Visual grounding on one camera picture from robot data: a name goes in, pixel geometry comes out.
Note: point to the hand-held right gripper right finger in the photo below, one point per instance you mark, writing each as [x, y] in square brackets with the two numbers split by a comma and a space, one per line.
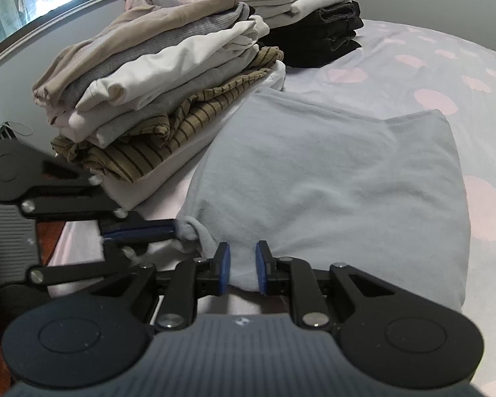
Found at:
[259, 269]

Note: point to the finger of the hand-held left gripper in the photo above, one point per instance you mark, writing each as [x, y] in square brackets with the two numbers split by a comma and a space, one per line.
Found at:
[148, 228]
[124, 238]

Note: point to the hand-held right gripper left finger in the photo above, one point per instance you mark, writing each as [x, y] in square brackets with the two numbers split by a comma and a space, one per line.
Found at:
[226, 269]

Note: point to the light blue garment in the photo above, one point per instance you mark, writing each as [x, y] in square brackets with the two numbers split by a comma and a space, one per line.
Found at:
[314, 182]

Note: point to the pile of folded light clothes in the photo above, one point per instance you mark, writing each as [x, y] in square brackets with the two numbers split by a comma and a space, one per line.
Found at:
[148, 70]

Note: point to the white vented appliance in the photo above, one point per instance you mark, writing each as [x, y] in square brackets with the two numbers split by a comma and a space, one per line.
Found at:
[2, 132]

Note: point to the black folded pants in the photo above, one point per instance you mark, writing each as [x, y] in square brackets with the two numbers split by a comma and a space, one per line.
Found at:
[314, 41]

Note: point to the pink dotted bed sheet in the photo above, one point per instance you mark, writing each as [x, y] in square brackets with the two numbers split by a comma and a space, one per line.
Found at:
[458, 70]

